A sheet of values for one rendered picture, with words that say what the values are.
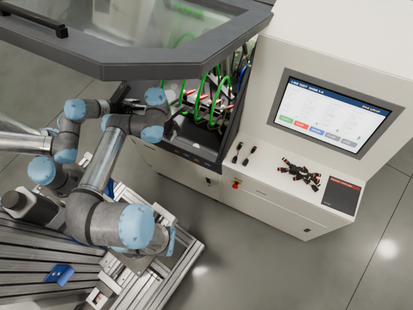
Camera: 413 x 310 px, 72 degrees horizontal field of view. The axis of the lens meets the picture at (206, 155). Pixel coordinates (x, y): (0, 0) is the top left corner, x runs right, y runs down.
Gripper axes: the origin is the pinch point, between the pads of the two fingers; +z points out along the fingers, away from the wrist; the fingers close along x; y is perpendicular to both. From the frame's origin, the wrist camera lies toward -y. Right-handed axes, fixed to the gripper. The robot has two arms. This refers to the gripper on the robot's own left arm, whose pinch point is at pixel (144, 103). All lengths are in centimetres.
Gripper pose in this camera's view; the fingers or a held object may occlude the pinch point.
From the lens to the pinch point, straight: 135.3
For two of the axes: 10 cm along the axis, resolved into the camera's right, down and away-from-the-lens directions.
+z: 6.0, -1.4, 7.9
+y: -2.9, 8.8, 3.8
